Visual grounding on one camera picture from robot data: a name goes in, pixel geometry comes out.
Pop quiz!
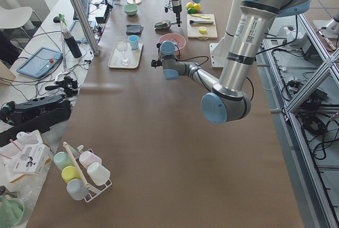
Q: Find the bamboo cutting board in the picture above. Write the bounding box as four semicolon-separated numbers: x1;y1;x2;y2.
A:
187;14;218;39

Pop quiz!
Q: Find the grey folded cloth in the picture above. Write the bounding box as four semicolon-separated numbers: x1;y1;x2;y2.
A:
126;24;144;35

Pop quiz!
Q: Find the steel ice scoop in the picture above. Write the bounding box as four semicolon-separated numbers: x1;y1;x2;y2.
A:
154;20;177;31

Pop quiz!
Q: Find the light blue cup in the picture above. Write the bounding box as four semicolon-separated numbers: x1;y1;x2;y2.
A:
128;35;139;50

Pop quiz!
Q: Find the half lemon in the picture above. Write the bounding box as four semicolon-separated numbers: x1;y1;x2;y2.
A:
199;26;207;33

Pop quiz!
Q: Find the yellow lemon upper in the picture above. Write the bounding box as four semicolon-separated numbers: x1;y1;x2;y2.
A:
186;2;194;10

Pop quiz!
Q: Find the light green bowl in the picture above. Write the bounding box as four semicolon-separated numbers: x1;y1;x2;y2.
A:
123;4;138;16

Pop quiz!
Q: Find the cream serving tray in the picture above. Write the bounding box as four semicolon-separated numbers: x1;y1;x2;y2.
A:
108;41;143;69

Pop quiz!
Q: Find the blue teach pendant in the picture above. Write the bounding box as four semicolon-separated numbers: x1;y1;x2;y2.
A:
16;47;63;79

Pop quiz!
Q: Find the yellow plastic knife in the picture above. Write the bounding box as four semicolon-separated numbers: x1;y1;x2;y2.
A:
190;14;211;19

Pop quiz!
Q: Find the yellow lemon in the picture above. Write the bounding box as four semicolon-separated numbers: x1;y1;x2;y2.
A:
186;2;194;10
193;3;201;12

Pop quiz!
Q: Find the black water bottle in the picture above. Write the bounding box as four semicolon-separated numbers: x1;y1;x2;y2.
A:
61;29;82;58

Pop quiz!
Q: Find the yellow lemon lower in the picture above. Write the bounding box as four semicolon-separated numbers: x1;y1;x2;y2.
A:
193;3;201;12

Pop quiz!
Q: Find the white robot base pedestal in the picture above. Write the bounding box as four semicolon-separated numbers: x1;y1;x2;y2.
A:
209;32;233;68

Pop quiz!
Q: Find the steel muddler black tip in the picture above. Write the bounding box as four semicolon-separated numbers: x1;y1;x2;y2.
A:
189;20;214;25

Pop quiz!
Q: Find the clear wine glass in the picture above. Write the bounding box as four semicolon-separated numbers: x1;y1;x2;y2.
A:
115;36;130;66

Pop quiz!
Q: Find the pink bowl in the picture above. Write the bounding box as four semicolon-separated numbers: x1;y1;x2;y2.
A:
158;33;186;53

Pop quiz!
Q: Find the white cup rack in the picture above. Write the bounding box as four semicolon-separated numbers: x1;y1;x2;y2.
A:
53;142;113;203

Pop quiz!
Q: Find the clear ice cubes pile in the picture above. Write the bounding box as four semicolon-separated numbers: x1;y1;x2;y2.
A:
165;37;185;49

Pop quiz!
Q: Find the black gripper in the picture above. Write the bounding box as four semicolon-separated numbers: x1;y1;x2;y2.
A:
164;0;182;27
150;59;162;67

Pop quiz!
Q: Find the green lime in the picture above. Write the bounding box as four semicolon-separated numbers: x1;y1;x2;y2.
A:
187;8;196;14

